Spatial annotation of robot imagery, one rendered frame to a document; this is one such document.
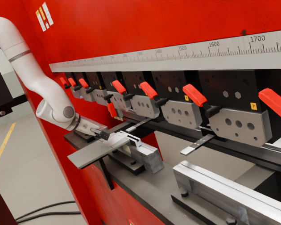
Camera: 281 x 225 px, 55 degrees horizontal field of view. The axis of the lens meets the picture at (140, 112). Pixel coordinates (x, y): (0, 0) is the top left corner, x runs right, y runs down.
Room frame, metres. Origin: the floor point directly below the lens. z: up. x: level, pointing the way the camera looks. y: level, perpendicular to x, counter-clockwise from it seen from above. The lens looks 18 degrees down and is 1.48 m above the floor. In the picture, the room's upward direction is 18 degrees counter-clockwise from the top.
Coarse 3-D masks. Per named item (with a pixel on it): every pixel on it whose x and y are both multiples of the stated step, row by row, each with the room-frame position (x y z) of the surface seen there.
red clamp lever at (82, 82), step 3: (81, 81) 1.30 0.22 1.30; (84, 81) 1.30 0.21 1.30; (81, 84) 1.30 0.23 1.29; (84, 84) 1.28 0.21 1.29; (87, 84) 1.29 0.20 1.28; (84, 87) 1.27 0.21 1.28; (87, 87) 1.27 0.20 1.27; (87, 90) 1.25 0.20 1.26; (90, 90) 1.26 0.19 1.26; (87, 93) 1.25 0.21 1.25
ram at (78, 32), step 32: (32, 0) 1.74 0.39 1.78; (64, 0) 1.24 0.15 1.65; (96, 0) 0.96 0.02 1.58; (128, 0) 0.78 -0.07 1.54; (160, 0) 0.66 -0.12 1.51; (192, 0) 0.57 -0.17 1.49; (224, 0) 0.49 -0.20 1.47; (256, 0) 0.44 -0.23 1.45; (64, 32) 1.40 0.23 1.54; (96, 32) 1.04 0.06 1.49; (128, 32) 0.83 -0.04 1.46; (160, 32) 0.69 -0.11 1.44; (192, 32) 0.58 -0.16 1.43; (224, 32) 0.51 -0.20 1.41; (256, 32) 0.45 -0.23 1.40; (128, 64) 0.89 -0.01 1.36; (160, 64) 0.73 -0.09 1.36; (192, 64) 0.61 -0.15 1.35; (224, 64) 0.52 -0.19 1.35; (256, 64) 0.46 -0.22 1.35
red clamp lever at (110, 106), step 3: (105, 96) 1.07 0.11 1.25; (108, 96) 1.07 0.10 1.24; (111, 96) 1.07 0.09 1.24; (105, 99) 1.06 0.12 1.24; (108, 99) 1.07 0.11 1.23; (108, 102) 1.07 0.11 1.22; (111, 102) 1.07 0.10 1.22; (108, 105) 1.07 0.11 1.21; (111, 105) 1.07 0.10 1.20; (108, 108) 1.07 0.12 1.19; (111, 108) 1.06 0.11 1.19; (114, 108) 1.07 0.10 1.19; (111, 111) 1.07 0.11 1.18; (114, 111) 1.07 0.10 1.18; (111, 114) 1.07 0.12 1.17; (114, 114) 1.07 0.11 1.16
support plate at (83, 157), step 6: (108, 138) 1.25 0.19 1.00; (126, 138) 1.18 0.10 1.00; (90, 144) 1.26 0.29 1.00; (96, 144) 1.23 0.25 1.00; (114, 144) 1.16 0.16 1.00; (120, 144) 1.14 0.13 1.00; (78, 150) 1.23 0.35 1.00; (84, 150) 1.20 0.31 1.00; (90, 150) 1.18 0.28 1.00; (96, 150) 1.15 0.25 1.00; (102, 150) 1.13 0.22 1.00; (108, 150) 1.11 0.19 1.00; (72, 156) 1.18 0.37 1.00; (78, 156) 1.16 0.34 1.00; (84, 156) 1.13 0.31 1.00; (90, 156) 1.11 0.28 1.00; (96, 156) 1.09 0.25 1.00; (72, 162) 1.13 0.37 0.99; (78, 162) 1.09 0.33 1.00; (84, 162) 1.07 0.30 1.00; (90, 162) 1.07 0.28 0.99; (78, 168) 1.05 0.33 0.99
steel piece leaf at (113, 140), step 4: (112, 136) 1.26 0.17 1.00; (116, 136) 1.24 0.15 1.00; (120, 136) 1.22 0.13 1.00; (108, 140) 1.22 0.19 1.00; (112, 140) 1.21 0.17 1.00; (116, 140) 1.19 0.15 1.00; (100, 144) 1.19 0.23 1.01; (104, 144) 1.16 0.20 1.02; (108, 144) 1.17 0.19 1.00; (112, 144) 1.16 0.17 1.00
